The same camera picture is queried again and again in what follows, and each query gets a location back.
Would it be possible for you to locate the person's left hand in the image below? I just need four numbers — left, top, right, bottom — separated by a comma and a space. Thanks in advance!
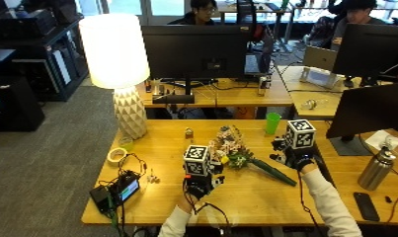
182, 159, 228, 200

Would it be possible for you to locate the black monitor on black stand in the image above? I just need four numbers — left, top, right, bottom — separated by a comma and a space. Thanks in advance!
141, 24, 249, 105

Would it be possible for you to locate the black smartphone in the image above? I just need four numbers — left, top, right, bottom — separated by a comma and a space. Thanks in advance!
351, 192, 381, 222

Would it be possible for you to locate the black device with lit screen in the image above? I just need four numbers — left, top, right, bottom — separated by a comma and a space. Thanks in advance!
114, 172, 142, 203

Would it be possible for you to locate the roll of white tape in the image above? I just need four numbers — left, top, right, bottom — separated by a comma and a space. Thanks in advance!
106, 147, 129, 167

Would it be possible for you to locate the black monitor beside laptop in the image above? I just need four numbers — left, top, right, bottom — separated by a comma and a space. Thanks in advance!
332, 23, 398, 89

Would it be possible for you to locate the green plastic cup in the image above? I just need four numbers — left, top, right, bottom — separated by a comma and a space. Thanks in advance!
264, 112, 282, 136

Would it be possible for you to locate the white box device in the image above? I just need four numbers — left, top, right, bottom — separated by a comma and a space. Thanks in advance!
298, 66, 344, 90

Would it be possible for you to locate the black glove cable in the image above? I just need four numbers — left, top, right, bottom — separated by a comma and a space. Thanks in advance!
296, 169, 320, 231
182, 179, 233, 236

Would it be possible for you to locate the steel water bottle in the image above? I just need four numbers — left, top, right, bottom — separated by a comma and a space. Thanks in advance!
355, 145, 398, 192

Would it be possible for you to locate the right glove white marker cube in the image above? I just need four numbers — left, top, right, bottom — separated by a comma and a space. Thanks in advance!
284, 118, 318, 150

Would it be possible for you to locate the flower bouquet with green stems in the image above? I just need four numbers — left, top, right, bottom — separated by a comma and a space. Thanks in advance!
208, 125, 298, 188

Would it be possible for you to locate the black box with cables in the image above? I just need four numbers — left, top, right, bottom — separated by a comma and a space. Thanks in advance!
88, 185, 120, 215

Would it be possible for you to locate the glove white marker cube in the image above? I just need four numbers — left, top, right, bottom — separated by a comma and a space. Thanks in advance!
182, 144, 212, 177
284, 118, 318, 150

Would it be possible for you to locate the silver laptop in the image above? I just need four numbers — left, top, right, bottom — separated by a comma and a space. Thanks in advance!
302, 44, 340, 72

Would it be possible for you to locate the white table lamp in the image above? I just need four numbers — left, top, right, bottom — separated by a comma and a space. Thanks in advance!
77, 13, 150, 140

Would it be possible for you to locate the black monitor with grey stand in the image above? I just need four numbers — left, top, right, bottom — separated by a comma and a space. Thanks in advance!
325, 82, 398, 157

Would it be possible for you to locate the black shelf unit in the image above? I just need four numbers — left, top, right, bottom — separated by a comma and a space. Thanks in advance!
0, 9, 89, 103

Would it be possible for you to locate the black office chair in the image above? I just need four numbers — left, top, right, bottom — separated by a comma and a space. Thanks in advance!
236, 0, 269, 53

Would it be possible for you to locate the clear plastic bottle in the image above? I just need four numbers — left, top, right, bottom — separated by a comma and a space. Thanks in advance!
300, 98, 330, 112

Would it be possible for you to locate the person's right hand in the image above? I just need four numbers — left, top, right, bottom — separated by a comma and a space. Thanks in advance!
269, 136, 317, 172

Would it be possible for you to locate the small clear glass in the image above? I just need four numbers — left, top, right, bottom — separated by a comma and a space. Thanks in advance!
117, 135, 136, 152

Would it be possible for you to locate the white paper sheet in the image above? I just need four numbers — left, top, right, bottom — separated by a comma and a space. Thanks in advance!
363, 129, 398, 152

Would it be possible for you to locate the left glove white marker cube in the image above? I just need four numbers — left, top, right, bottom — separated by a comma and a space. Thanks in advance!
182, 144, 212, 177

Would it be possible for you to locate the black cabinet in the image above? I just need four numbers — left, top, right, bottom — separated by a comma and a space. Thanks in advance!
0, 75, 46, 132

